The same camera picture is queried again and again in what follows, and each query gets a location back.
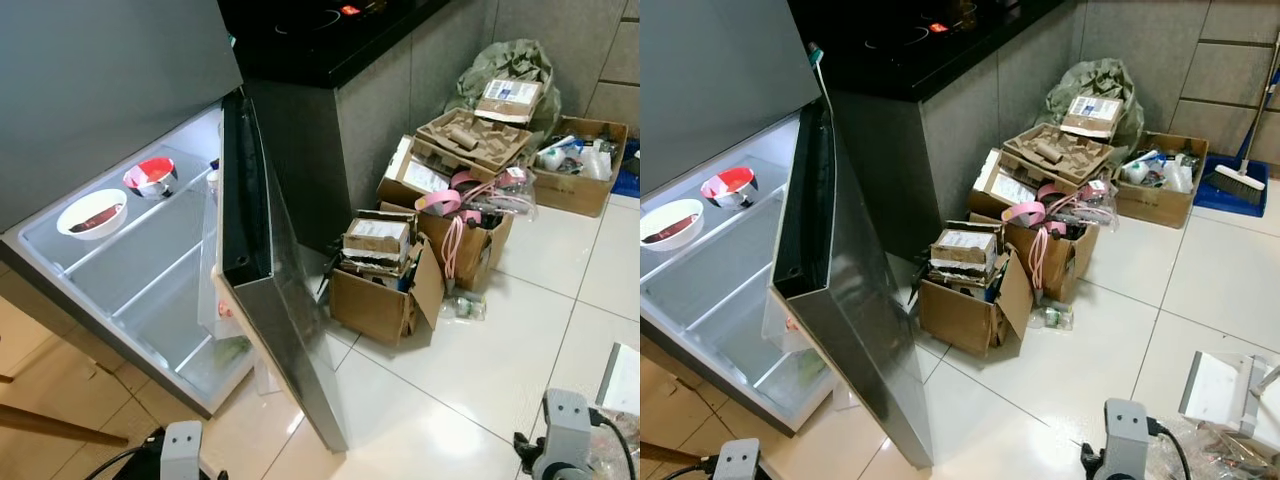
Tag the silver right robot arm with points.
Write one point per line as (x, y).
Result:
(550, 474)

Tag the glass fridge shelf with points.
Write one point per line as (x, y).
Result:
(165, 212)
(150, 290)
(745, 225)
(725, 300)

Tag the grey fridge lower door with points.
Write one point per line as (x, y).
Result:
(285, 330)
(870, 340)

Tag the steel grey fridge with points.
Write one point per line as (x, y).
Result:
(720, 80)
(100, 80)

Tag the clear plastic bag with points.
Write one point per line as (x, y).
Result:
(615, 448)
(1215, 455)

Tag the white folding stand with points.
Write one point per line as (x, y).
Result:
(1220, 390)
(620, 378)

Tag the open brown cardboard box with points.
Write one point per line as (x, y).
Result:
(485, 258)
(380, 308)
(970, 318)
(1068, 265)

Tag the small labelled cardboard box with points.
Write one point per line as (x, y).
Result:
(508, 100)
(375, 238)
(1092, 115)
(963, 248)

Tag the pink tape roll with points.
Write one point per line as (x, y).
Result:
(1025, 212)
(438, 202)

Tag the clear crisper drawer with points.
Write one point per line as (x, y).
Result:
(200, 365)
(785, 380)

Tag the white bowl with brown food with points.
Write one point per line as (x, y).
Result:
(672, 225)
(92, 215)

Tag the cardboard box of bottles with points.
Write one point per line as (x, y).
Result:
(580, 185)
(1160, 198)

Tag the flat white labelled cardboard box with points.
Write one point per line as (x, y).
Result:
(1005, 188)
(415, 178)

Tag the green vegetable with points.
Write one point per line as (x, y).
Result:
(812, 365)
(232, 350)

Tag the brown pulp packing tray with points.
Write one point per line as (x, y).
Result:
(472, 138)
(1055, 150)

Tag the green garbage bag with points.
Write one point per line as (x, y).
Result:
(515, 58)
(1105, 80)

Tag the black floor mat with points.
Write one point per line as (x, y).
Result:
(140, 455)

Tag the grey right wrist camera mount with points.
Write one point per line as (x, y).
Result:
(567, 430)
(1127, 440)

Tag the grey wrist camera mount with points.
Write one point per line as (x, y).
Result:
(1127, 440)
(742, 462)
(567, 430)
(182, 455)

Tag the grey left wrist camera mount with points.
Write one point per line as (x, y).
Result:
(182, 455)
(742, 462)

